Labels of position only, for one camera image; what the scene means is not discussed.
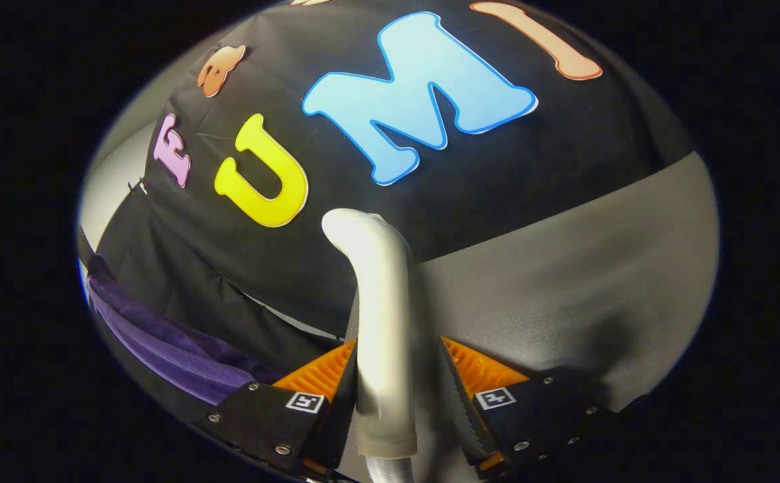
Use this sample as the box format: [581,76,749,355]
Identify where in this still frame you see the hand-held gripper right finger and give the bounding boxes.
[438,335,632,480]

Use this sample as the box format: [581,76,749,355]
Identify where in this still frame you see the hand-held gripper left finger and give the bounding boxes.
[192,339,360,480]

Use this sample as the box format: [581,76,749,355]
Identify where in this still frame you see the white garment steamer head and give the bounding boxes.
[321,208,419,460]

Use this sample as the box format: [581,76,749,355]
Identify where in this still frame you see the purple corduroy jacket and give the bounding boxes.
[85,254,290,407]

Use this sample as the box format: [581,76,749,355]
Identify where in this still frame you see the grey cabinet with black top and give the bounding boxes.
[346,151,721,470]

